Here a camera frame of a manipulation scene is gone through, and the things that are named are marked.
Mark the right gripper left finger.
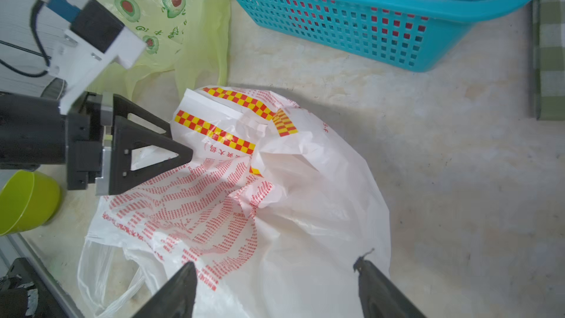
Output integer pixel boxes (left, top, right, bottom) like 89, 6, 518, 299
133, 262, 197, 318

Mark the teal plastic basket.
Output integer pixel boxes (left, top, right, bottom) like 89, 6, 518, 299
236, 0, 531, 72

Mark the green checkered cloth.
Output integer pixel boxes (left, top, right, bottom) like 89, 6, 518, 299
532, 0, 564, 121

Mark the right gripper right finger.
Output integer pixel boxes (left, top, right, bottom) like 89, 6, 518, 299
353, 257, 426, 318

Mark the white plastic bag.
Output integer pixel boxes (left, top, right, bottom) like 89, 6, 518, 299
77, 87, 391, 317

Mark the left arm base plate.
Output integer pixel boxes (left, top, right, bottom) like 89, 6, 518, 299
1, 258, 68, 318

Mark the lime green plastic cup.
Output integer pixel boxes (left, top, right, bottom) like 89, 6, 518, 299
1, 170, 62, 236

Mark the yellow-green avocado plastic bag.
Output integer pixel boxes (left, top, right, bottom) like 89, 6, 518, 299
88, 0, 231, 98

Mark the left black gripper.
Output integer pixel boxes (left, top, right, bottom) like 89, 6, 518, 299
66, 92, 194, 195

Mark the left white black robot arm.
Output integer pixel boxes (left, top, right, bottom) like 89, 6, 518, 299
1, 93, 194, 196

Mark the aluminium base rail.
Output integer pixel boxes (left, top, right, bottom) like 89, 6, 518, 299
1, 234, 84, 317

